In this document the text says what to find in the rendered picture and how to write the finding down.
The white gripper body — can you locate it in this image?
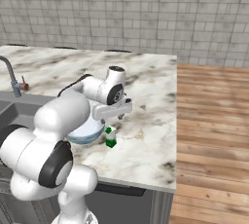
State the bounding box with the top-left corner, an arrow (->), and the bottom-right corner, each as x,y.
92,97 -> 133,122

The green and white milk carton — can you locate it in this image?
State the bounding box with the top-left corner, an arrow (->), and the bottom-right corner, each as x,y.
104,126 -> 118,149

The pale blue bowl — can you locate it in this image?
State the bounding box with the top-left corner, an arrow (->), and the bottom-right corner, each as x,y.
66,100 -> 106,146

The grey sink basin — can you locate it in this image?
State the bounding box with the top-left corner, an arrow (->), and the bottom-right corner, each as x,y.
0,91 -> 56,142

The grey sink tap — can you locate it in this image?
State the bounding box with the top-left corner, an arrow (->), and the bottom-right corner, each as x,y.
0,56 -> 22,98

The small reddish brown object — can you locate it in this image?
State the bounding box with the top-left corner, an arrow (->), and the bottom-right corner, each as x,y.
19,75 -> 30,92

